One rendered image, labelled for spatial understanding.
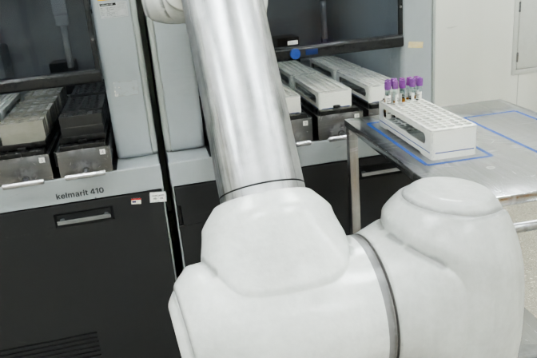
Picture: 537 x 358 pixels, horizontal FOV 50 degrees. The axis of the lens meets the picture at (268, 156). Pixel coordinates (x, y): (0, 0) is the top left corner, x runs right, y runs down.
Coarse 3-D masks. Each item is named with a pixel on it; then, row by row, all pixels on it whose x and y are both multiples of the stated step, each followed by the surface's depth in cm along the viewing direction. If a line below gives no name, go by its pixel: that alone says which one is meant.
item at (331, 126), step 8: (304, 104) 177; (352, 104) 168; (312, 112) 167; (320, 112) 162; (328, 112) 162; (336, 112) 163; (344, 112) 164; (352, 112) 163; (360, 112) 164; (312, 120) 167; (320, 120) 162; (328, 120) 163; (336, 120) 163; (312, 128) 168; (320, 128) 163; (328, 128) 163; (336, 128) 164; (344, 128) 164; (320, 136) 163; (328, 136) 164; (336, 136) 160; (344, 136) 160
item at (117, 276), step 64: (128, 0) 150; (128, 64) 155; (128, 128) 160; (0, 192) 148; (64, 192) 152; (128, 192) 156; (0, 256) 153; (64, 256) 157; (128, 256) 161; (0, 320) 159; (64, 320) 163; (128, 320) 167
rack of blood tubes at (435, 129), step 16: (400, 112) 130; (416, 112) 129; (432, 112) 128; (448, 112) 127; (384, 128) 140; (400, 128) 132; (416, 128) 121; (432, 128) 117; (448, 128) 115; (464, 128) 115; (432, 144) 115; (448, 144) 116; (464, 144) 117; (432, 160) 116
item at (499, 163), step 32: (352, 128) 145; (480, 128) 134; (512, 128) 132; (352, 160) 153; (416, 160) 117; (448, 160) 116; (480, 160) 114; (512, 160) 113; (352, 192) 156; (512, 192) 98; (352, 224) 159
